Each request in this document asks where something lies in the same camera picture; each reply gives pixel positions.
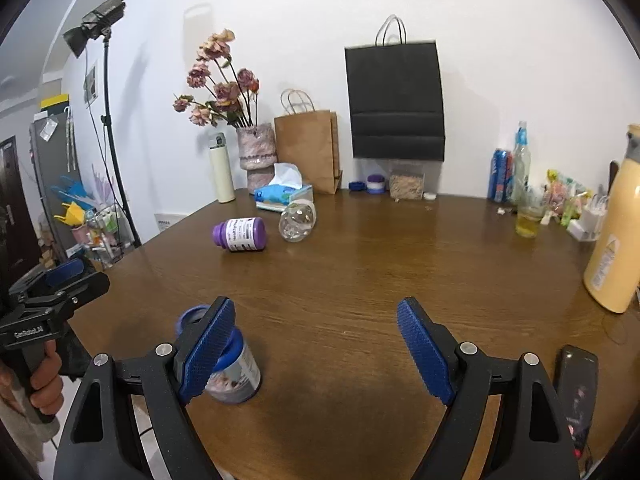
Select dark wooden door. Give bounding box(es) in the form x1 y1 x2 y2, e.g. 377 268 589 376
0 135 42 281

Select pile of colourful candy packets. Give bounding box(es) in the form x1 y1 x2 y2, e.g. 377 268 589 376
542 169 592 226

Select blue tissue box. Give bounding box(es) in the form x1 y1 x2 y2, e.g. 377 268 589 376
254 162 315 212

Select grey refrigerator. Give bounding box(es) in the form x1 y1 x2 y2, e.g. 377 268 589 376
29 107 88 261

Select dried pink flowers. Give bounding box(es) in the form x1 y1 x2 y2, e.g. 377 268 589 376
173 29 261 129

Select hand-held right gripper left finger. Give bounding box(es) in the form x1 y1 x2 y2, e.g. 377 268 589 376
52 296 237 480

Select black paper bag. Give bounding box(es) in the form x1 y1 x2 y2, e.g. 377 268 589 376
344 14 446 162

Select clear glass cup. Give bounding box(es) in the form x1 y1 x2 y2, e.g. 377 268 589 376
278 199 318 243

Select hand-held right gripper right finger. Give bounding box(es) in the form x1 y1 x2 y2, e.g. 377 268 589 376
396 296 581 480

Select large yellow thermos bottle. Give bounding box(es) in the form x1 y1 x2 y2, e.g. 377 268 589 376
583 124 640 314

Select person's left forearm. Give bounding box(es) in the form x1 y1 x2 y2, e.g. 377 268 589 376
0 390 62 478

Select purple pill bottle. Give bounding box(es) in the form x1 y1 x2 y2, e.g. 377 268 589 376
212 217 267 253

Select person's left hand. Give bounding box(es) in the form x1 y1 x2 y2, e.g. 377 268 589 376
0 339 65 411

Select black smartphone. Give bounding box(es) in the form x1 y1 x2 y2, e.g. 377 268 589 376
552 344 599 461

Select glass of yellow liquid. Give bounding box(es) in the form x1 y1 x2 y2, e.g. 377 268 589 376
515 195 546 238

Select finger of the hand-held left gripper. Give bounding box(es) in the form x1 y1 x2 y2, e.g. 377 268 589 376
7 257 86 302
22 271 111 318

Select cluttered storage rack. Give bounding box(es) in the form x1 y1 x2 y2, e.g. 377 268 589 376
52 175 132 271

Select brown paper bag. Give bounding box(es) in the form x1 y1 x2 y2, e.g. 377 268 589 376
273 88 344 195

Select clear plastic bottle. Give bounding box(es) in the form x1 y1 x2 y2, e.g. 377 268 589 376
510 120 532 206

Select cream thermos flask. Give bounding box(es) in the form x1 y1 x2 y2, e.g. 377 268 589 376
208 133 236 204

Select white charger block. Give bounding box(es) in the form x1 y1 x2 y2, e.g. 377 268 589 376
567 195 609 243

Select black studio light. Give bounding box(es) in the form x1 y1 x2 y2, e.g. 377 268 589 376
62 0 126 58

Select white wall socket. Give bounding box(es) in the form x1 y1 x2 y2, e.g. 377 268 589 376
155 213 187 233

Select blue-lidded clear jar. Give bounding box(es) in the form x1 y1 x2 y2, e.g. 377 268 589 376
176 305 263 405

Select pink mottled vase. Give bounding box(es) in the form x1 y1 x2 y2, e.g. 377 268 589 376
236 124 277 194

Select clear box of grains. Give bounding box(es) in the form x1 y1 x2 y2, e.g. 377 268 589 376
389 160 425 200

